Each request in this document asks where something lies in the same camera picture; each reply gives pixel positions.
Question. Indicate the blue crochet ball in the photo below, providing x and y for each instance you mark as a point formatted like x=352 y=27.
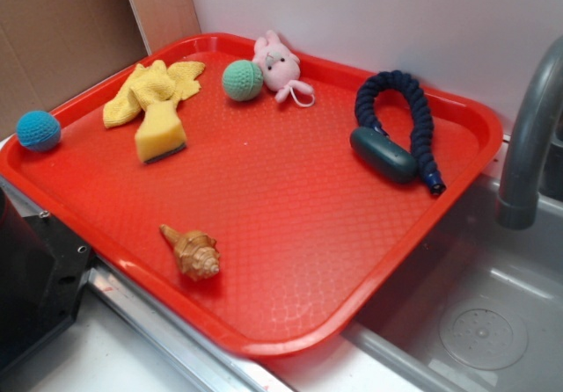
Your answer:
x=38 y=131

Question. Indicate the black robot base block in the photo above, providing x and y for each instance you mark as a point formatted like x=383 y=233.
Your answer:
x=44 y=267

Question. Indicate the tan seashell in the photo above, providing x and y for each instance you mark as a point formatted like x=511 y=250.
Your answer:
x=195 y=252

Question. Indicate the brown cardboard panel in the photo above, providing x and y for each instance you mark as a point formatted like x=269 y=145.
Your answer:
x=52 y=50

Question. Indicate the green crochet ball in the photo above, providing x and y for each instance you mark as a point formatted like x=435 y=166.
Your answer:
x=242 y=80

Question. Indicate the yellow sponge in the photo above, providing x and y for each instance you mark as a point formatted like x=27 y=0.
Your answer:
x=161 y=133

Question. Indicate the pink plush bunny toy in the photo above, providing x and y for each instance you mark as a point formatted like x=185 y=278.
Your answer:
x=281 y=71

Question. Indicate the dark green oval case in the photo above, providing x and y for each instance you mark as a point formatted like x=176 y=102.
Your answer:
x=383 y=156

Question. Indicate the red plastic tray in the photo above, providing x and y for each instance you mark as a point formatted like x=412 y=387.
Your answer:
x=306 y=231

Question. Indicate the yellow cloth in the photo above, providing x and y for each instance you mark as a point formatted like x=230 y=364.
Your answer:
x=147 y=86

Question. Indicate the grey faucet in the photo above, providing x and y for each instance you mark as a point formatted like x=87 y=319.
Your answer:
x=533 y=163

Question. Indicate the grey sink basin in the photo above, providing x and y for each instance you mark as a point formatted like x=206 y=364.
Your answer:
x=475 y=306

